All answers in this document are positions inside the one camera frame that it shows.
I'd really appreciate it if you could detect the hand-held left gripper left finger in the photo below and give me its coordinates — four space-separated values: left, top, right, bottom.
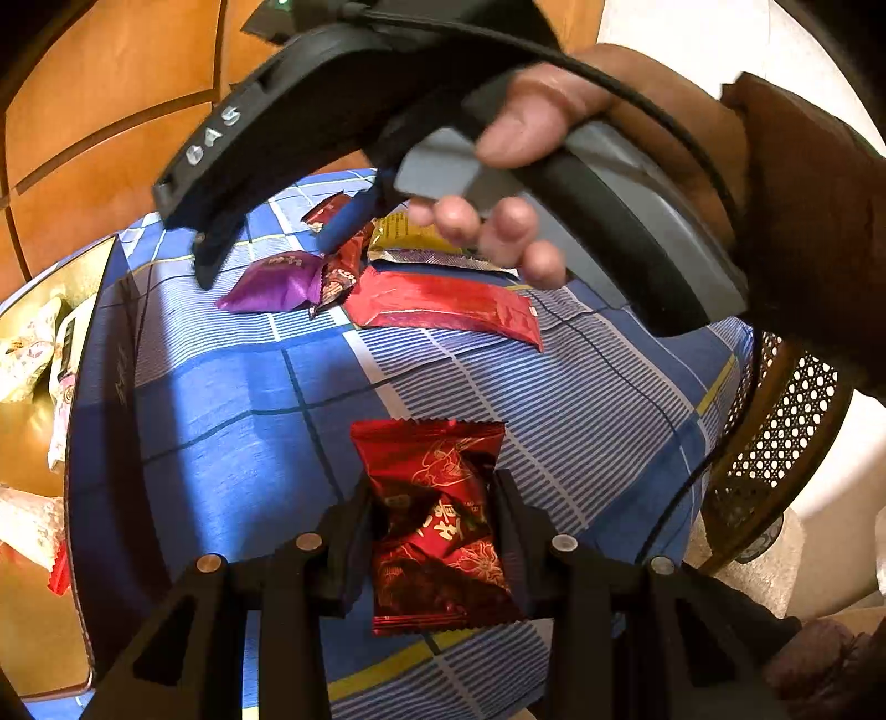
83 477 378 720

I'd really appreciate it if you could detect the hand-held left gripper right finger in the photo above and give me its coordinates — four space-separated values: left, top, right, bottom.
493 471 794 720

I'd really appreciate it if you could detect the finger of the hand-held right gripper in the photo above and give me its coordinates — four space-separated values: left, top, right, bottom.
315 173 390 254
192 213 249 290

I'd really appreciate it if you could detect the dark red snack packet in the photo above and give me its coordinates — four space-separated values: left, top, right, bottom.
302 194 354 233

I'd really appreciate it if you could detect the dark red gold-patterned packet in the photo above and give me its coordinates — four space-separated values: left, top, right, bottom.
309 225 375 320

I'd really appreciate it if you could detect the yellow snack packet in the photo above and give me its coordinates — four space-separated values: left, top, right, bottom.
367 209 513 274

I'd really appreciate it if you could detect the purple snack packet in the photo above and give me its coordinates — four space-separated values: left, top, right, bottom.
216 250 326 314

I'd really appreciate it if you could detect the red floral foil packet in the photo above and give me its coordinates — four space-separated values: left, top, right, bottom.
349 417 525 636

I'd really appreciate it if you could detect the long red packet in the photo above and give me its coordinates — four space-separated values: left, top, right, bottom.
342 266 544 354

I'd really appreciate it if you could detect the white snack packet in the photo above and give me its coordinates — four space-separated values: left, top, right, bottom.
47 308 90 473

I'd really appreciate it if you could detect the black box with gold inside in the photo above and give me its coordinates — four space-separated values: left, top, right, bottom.
0 235 174 700

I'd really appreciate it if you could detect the pink and white packet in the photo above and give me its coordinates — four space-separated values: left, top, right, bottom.
0 296 65 404

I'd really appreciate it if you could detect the clear rice cracker packet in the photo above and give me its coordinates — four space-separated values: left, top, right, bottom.
0 483 71 598

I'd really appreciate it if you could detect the person's right forearm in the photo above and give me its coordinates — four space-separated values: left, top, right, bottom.
720 69 886 420

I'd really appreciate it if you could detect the person's right hand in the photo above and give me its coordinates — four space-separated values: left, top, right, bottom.
407 43 752 292

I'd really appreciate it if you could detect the blue plaid cloth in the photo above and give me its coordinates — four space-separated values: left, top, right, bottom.
20 166 755 720

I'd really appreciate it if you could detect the wooden panelled wardrobe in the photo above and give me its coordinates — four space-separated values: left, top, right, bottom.
0 0 603 299

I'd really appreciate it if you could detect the rattan chair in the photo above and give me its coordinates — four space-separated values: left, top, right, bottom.
699 332 856 575

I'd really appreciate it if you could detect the dark cloth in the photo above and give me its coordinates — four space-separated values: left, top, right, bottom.
761 616 886 720

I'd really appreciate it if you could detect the black cable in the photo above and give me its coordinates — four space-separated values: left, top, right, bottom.
342 3 741 223

